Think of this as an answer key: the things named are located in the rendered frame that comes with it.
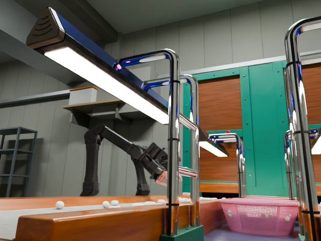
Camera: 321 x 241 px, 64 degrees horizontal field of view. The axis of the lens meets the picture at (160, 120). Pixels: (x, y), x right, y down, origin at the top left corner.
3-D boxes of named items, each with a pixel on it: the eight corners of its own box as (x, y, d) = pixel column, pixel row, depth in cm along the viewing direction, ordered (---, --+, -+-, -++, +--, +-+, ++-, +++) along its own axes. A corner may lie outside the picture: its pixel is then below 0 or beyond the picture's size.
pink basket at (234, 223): (211, 231, 82) (210, 200, 84) (227, 223, 105) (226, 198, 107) (307, 240, 71) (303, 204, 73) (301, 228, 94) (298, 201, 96)
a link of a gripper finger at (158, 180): (180, 181, 124) (166, 169, 129) (174, 181, 118) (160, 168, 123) (171, 192, 125) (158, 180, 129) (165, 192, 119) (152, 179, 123)
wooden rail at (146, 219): (-3, 331, 26) (16, 214, 29) (242, 213, 184) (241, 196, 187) (37, 346, 24) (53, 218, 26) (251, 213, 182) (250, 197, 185)
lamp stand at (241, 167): (208, 214, 139) (206, 133, 150) (216, 212, 156) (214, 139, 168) (244, 217, 131) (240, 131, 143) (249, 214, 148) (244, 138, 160)
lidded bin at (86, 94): (107, 110, 414) (108, 94, 421) (91, 102, 379) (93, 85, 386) (83, 112, 433) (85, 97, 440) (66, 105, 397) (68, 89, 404)
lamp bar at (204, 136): (191, 141, 131) (191, 127, 133) (218, 156, 186) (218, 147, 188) (206, 140, 128) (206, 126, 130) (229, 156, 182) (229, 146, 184)
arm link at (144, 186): (150, 193, 180) (143, 151, 197) (142, 193, 176) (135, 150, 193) (145, 196, 184) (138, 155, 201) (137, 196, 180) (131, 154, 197)
